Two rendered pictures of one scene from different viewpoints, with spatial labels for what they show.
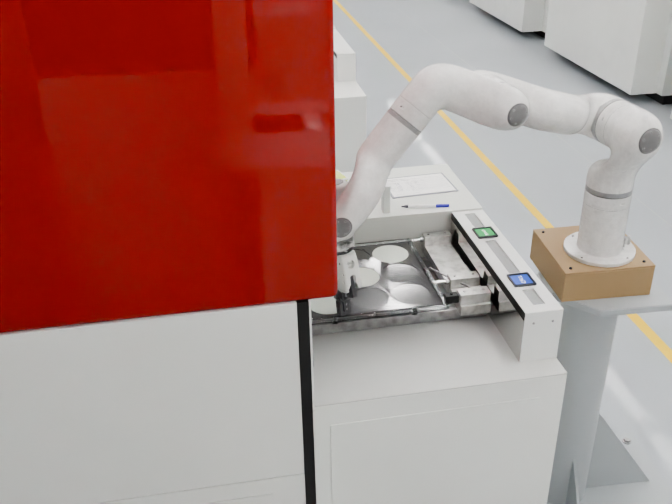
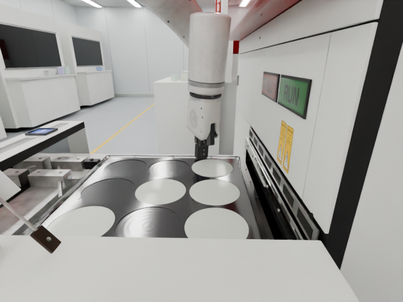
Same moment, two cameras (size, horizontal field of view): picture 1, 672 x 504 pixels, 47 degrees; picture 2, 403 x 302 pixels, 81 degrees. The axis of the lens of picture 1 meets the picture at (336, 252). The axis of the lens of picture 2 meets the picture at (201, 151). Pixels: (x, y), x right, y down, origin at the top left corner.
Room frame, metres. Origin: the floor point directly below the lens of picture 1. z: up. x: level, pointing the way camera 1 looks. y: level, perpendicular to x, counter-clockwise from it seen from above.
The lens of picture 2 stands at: (2.17, 0.10, 1.14)
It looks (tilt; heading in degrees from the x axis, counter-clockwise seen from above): 21 degrees down; 191
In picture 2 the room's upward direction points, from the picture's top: straight up
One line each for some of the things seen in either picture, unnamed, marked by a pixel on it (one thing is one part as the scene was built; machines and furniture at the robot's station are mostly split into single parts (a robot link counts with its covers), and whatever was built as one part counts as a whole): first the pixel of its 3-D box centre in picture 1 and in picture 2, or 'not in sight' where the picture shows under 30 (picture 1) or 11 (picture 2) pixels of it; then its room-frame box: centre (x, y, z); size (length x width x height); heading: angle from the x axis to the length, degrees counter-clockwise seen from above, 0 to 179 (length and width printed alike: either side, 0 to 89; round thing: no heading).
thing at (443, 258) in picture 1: (453, 274); (30, 208); (1.84, -0.32, 0.87); 0.36 x 0.08 x 0.03; 10
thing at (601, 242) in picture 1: (603, 220); not in sight; (1.88, -0.72, 1.01); 0.19 x 0.19 x 0.18
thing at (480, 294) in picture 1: (473, 295); (69, 163); (1.69, -0.35, 0.89); 0.08 x 0.03 x 0.03; 100
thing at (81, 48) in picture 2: not in sight; (81, 67); (-4.03, -4.57, 1.00); 1.80 x 1.08 x 2.00; 10
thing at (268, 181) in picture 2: not in sight; (263, 190); (1.73, 0.14, 0.89); 0.44 x 0.02 x 0.10; 10
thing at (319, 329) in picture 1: (393, 319); not in sight; (1.67, -0.14, 0.84); 0.50 x 0.02 x 0.03; 100
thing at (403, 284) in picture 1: (360, 277); (161, 191); (1.78, -0.06, 0.90); 0.34 x 0.34 x 0.01; 10
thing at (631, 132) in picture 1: (623, 151); not in sight; (1.85, -0.73, 1.22); 0.19 x 0.12 x 0.24; 19
